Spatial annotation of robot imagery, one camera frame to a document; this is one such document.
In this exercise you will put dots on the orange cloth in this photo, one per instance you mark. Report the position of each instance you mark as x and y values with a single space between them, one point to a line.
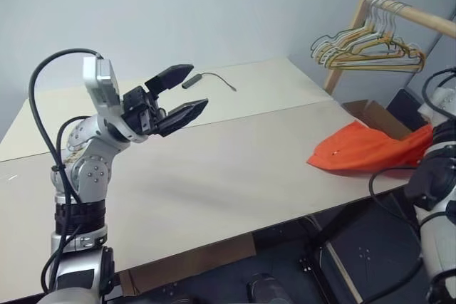
356 151

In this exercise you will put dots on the black flat case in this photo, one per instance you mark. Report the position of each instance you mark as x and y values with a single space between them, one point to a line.
406 104

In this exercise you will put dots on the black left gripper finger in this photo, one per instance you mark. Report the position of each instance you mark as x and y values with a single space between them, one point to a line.
183 115
171 76

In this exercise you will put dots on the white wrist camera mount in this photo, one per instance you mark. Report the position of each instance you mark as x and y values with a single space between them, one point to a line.
103 83
443 101

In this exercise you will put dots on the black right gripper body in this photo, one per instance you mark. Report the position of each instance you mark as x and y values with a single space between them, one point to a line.
445 133

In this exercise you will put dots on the black folding chair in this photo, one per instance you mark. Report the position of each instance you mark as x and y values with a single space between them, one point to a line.
370 254

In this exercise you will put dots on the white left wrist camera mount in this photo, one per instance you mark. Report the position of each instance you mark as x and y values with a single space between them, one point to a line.
103 83

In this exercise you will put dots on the cardboard box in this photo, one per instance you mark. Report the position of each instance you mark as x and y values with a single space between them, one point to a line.
377 113

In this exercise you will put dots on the wooden clothes rack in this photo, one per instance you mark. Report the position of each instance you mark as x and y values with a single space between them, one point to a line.
427 19

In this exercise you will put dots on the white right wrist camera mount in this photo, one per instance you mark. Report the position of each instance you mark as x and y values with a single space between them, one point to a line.
443 101

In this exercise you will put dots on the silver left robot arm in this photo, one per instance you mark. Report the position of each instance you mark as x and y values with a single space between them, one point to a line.
92 176

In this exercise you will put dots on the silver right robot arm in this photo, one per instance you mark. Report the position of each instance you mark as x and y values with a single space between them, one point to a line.
438 240

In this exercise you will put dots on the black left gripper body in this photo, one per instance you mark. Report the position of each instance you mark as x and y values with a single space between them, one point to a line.
140 111

